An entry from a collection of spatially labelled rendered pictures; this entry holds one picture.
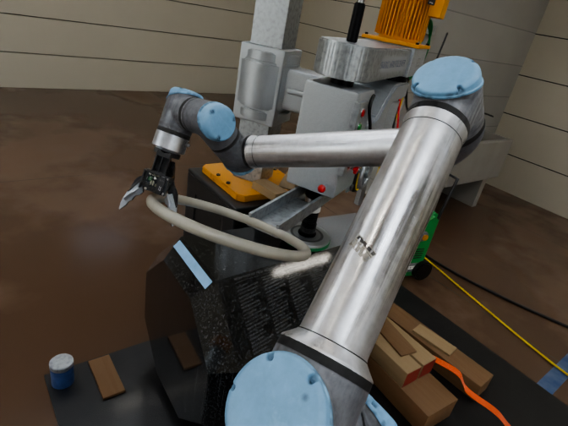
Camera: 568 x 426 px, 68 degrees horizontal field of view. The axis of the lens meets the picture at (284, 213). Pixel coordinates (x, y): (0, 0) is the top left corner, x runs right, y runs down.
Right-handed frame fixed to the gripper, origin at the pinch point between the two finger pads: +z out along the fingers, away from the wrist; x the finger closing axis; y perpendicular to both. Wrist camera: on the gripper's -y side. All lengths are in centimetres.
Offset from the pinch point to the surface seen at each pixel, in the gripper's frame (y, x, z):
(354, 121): -29, 54, -51
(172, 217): 19.5, 8.3, -6.1
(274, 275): -44, 48, 15
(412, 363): -75, 138, 45
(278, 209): -38, 40, -12
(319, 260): -58, 68, 6
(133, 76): -638, -185, -91
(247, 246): 24.1, 27.1, -6.2
